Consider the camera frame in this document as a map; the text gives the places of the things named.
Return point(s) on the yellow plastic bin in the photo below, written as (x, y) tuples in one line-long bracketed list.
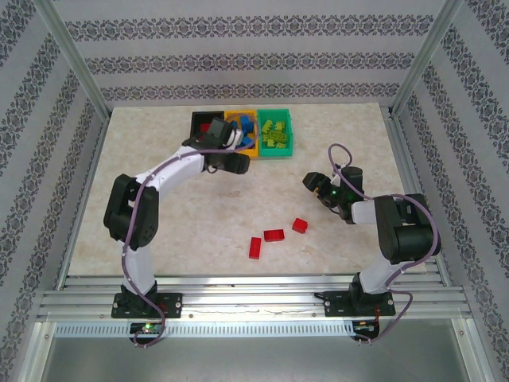
[(248, 153)]

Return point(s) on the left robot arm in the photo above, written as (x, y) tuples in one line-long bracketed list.
[(175, 167)]

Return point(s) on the aluminium extrusion rail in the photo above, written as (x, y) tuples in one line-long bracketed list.
[(246, 279), (246, 312), (246, 296)]

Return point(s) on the green plastic bin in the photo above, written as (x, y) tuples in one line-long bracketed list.
[(274, 153)]

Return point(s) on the grey metal sheet panel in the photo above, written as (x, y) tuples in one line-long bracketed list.
[(246, 362)]

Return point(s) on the blue square lego brick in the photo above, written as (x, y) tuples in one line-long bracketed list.
[(248, 141)]

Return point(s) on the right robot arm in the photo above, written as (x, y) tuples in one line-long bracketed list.
[(405, 235)]

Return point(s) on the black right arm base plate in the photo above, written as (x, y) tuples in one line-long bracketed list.
[(336, 304)]

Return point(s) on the aluminium frame post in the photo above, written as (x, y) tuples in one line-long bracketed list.
[(67, 51), (429, 51)]

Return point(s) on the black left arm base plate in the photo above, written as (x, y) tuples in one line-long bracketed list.
[(173, 304)]

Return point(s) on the black plastic bin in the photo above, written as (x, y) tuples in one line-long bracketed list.
[(196, 127)]

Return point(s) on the aluminium side rail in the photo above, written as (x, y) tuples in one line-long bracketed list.
[(85, 191), (413, 167)]

